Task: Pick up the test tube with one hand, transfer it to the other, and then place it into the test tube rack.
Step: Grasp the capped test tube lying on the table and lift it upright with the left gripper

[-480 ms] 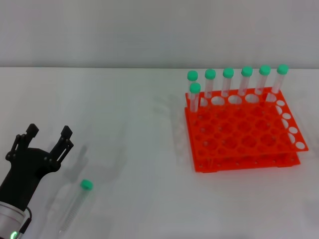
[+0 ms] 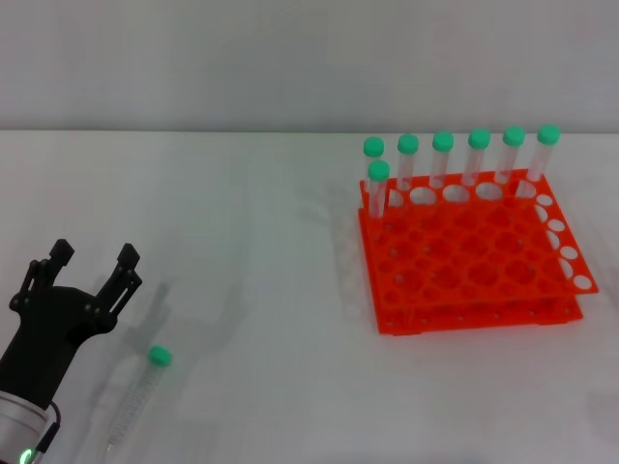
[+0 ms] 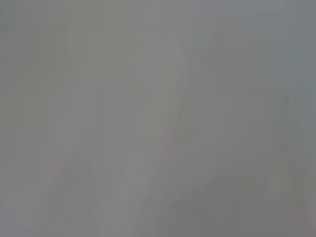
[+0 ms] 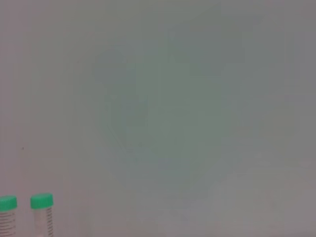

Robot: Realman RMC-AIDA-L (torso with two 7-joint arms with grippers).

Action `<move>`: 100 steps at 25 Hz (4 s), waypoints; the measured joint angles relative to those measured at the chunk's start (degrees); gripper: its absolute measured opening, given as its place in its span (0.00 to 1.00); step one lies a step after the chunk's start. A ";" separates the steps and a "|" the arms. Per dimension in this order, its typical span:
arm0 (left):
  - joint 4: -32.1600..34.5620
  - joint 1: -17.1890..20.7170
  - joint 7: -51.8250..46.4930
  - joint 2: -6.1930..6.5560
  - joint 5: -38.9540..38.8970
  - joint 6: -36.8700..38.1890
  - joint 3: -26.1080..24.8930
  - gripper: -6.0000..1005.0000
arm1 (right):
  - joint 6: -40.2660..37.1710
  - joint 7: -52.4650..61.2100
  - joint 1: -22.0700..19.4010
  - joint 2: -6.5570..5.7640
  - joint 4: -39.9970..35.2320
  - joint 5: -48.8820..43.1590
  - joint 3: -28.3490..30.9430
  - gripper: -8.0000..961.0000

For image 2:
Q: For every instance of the orange plastic test tube rack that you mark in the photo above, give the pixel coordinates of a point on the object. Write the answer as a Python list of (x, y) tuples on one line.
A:
[(464, 261)]

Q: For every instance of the green capped clear test tube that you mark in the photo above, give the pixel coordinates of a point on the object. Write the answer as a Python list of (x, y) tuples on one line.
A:
[(548, 133), (378, 170), (374, 146), (159, 356), (442, 140), (479, 138), (407, 143), (513, 135)]

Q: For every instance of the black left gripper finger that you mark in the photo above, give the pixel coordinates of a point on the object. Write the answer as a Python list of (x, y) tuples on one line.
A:
[(62, 251), (128, 256)]

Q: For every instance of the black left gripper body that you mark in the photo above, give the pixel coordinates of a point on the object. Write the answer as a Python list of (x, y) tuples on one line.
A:
[(43, 333)]

